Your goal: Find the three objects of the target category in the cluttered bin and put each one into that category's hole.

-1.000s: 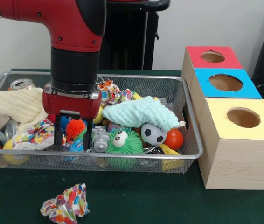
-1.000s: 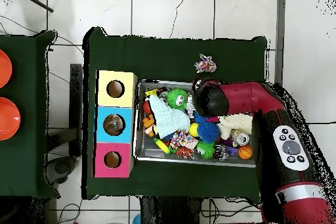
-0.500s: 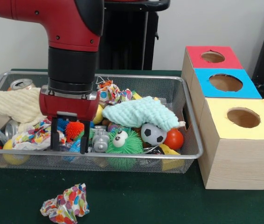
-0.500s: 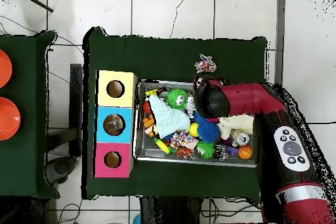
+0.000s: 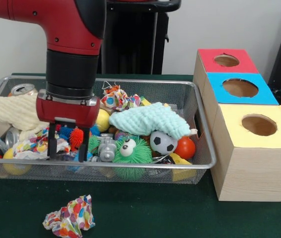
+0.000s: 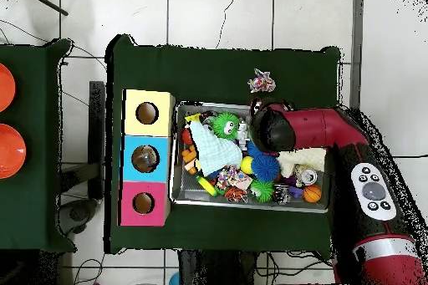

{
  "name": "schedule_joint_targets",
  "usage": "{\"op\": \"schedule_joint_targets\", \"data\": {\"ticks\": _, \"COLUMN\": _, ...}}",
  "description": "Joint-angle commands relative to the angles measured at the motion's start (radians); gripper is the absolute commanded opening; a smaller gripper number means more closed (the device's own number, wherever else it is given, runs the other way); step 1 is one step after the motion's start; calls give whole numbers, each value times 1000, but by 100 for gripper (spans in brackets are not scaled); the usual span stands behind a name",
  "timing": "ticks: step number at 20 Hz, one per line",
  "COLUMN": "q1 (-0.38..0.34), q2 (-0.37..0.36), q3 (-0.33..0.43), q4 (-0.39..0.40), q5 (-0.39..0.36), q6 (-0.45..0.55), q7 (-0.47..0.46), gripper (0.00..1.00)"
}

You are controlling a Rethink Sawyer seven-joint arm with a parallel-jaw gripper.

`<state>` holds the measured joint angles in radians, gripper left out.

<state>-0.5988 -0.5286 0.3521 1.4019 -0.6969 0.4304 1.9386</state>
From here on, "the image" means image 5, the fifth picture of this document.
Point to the black and white soccer ball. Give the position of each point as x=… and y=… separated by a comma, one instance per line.
x=163, y=143

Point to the red ball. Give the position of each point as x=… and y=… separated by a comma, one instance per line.
x=186, y=147

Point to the crushed silver can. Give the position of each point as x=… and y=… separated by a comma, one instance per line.
x=22, y=89

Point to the orange spiky ball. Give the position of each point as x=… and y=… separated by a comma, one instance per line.
x=75, y=138

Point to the grey robot toy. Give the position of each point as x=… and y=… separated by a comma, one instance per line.
x=107, y=148

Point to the yellow cheese wedge toy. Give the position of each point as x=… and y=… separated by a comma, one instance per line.
x=180, y=161

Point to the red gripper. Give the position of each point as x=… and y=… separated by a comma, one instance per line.
x=68, y=113

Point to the green fuzzy toy with eyes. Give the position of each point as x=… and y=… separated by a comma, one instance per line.
x=138, y=153

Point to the cream waffle cloth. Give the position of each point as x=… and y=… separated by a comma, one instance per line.
x=6, y=111

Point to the mint green waffle cloth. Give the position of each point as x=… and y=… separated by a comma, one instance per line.
x=150, y=119

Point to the wooden box with three holes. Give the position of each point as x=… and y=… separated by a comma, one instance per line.
x=252, y=163

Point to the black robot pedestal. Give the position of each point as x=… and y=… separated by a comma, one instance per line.
x=135, y=44

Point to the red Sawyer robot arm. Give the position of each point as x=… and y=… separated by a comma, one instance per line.
x=66, y=25

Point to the yellow ball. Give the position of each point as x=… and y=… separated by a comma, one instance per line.
x=104, y=120

